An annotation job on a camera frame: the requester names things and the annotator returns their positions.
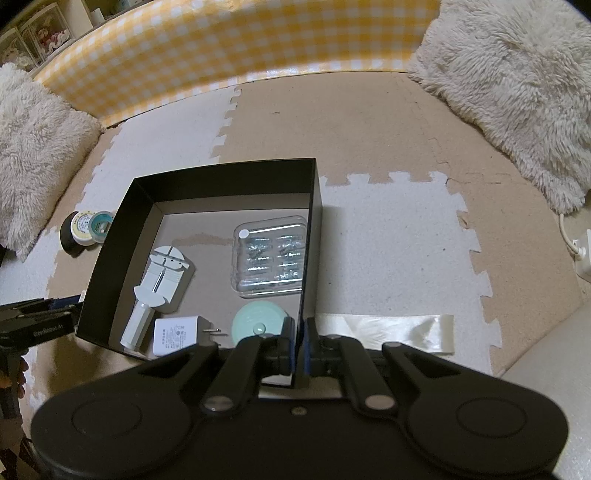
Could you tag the foam puzzle floor mat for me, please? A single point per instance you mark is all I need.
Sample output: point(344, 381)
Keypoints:
point(392, 207)

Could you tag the black and white printed bag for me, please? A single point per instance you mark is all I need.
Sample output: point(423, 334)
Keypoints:
point(14, 457)

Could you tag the wooden shelf unit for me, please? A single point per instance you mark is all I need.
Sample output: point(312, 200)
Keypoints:
point(83, 11)

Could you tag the person's left hand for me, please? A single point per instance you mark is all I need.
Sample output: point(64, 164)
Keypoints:
point(22, 381)

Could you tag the fluffy white pillow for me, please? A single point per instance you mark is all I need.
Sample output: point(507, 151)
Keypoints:
point(37, 152)
point(512, 78)

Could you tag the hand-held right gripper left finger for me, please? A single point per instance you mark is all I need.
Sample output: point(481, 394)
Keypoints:
point(279, 350)

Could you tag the white charger plug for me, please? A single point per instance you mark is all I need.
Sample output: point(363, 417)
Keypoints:
point(178, 337)

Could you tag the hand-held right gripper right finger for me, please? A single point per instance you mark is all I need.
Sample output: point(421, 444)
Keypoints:
point(314, 353)

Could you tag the teal tape roll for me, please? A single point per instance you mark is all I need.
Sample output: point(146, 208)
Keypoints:
point(102, 226)

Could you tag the bed with yellow checkered cover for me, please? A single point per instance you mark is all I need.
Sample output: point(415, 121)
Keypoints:
point(231, 41)

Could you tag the clear plastic sheet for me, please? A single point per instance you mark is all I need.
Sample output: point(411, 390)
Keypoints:
point(392, 334)

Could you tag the white power strip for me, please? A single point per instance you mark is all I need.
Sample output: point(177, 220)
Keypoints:
point(582, 256)

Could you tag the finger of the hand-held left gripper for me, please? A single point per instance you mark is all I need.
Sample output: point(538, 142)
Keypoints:
point(37, 314)
point(60, 303)

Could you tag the black cardboard box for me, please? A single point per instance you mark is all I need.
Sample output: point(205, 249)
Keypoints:
point(231, 184)

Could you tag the clear doll display case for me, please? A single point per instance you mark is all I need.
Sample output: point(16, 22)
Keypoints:
point(10, 48)
point(46, 34)

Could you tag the mint round case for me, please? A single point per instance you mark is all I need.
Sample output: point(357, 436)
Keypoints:
point(254, 323)

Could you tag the clear plastic case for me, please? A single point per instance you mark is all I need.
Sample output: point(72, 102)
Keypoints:
point(270, 254)

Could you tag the pale blue watch link tool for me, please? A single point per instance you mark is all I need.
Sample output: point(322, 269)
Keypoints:
point(161, 277)

